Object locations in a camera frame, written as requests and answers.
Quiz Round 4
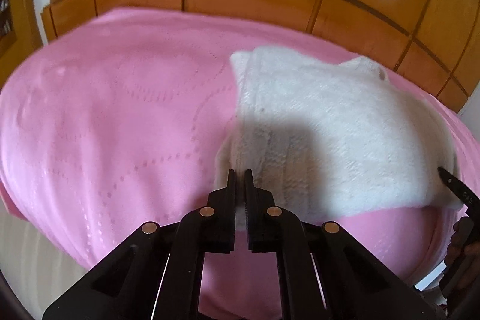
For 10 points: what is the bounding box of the right hand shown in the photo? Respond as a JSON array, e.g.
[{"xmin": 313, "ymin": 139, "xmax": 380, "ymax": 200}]
[{"xmin": 444, "ymin": 216, "xmax": 479, "ymax": 292}]

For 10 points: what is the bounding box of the white knitted garment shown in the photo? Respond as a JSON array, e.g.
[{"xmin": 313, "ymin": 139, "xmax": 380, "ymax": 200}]
[{"xmin": 215, "ymin": 46, "xmax": 461, "ymax": 223}]

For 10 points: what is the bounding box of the pink bed cover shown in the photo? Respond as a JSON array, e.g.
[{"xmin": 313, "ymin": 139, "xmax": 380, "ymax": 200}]
[{"xmin": 0, "ymin": 6, "xmax": 480, "ymax": 320}]

